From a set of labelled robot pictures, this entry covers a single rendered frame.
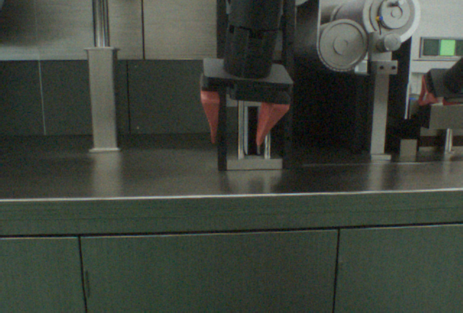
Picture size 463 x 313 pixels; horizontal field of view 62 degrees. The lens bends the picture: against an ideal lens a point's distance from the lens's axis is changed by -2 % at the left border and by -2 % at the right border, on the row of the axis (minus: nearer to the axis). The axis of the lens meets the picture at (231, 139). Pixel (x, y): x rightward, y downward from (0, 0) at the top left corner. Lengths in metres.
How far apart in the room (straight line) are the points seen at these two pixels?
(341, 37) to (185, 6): 0.52
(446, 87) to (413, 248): 0.34
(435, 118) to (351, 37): 0.29
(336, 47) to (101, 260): 0.71
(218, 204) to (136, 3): 0.79
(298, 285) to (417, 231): 0.26
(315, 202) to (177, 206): 0.25
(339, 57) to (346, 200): 0.40
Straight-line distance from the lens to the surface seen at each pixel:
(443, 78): 0.92
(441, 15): 1.52
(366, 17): 1.04
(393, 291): 0.92
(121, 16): 1.32
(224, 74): 0.45
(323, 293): 0.86
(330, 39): 1.01
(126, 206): 0.72
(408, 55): 1.10
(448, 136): 1.15
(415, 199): 0.81
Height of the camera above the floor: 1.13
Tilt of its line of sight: 11 degrees down
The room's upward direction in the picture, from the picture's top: straight up
